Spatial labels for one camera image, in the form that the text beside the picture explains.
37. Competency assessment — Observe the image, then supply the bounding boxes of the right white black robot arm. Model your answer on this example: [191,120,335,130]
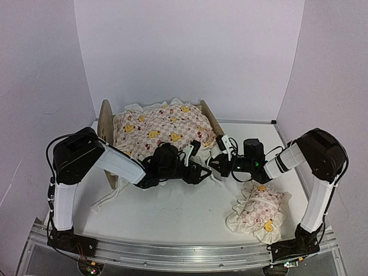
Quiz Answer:
[208,128,349,264]

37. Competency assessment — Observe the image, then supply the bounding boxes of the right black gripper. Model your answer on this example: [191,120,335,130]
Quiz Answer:
[205,151,254,178]

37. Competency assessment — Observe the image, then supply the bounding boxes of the wooden pet bed frame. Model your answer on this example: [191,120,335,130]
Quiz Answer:
[97,99,225,190]

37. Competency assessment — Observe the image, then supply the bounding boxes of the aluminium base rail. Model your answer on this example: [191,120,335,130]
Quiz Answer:
[16,223,347,275]

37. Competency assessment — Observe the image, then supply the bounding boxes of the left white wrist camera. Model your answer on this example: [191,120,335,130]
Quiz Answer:
[183,140,201,167]

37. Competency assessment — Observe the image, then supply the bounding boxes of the duck print ruffled bed cover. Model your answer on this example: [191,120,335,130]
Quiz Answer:
[106,99,219,190]

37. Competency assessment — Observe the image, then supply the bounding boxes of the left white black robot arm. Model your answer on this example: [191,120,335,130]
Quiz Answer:
[45,127,212,259]

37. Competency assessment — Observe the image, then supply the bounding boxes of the duck print ruffled pillow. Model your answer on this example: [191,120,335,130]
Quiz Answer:
[225,181,292,244]

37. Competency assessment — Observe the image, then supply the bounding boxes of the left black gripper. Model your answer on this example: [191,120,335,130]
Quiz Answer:
[159,160,212,185]

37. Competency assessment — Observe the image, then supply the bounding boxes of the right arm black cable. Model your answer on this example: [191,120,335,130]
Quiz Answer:
[229,137,300,183]

